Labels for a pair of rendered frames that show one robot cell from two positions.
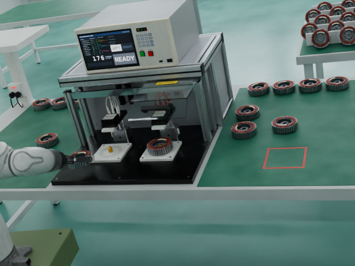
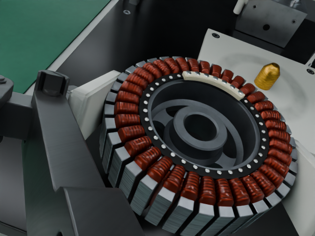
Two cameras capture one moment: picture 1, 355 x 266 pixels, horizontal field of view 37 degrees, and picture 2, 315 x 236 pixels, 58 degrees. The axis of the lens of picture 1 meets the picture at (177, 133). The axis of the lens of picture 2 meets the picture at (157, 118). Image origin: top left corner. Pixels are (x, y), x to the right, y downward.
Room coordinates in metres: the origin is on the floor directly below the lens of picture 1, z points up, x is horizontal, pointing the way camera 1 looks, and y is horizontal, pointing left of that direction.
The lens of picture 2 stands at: (1.94, 0.50, 0.96)
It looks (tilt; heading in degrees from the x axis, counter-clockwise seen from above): 47 degrees down; 339
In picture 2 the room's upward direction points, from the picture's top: 21 degrees clockwise
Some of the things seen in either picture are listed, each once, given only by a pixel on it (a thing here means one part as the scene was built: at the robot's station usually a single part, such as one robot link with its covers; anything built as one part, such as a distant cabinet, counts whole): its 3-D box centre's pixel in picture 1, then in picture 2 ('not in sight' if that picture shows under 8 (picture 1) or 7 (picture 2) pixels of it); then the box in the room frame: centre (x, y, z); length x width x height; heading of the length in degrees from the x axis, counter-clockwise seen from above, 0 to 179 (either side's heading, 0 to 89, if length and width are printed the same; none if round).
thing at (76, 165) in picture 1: (80, 159); (196, 134); (2.04, 0.43, 0.83); 0.11 x 0.11 x 0.04
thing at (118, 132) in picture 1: (121, 133); (269, 13); (2.29, 0.26, 0.80); 0.08 x 0.05 x 0.06; 68
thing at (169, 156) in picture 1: (160, 151); not in sight; (2.07, 0.09, 0.78); 0.15 x 0.15 x 0.01; 68
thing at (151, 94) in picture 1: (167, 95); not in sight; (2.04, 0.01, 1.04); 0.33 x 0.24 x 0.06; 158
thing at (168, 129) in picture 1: (169, 131); not in sight; (2.20, 0.03, 0.80); 0.08 x 0.05 x 0.06; 68
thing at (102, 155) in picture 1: (111, 152); (259, 87); (2.16, 0.31, 0.78); 0.15 x 0.15 x 0.01; 68
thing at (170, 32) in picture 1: (140, 32); not in sight; (2.41, 0.07, 1.22); 0.44 x 0.39 x 0.20; 68
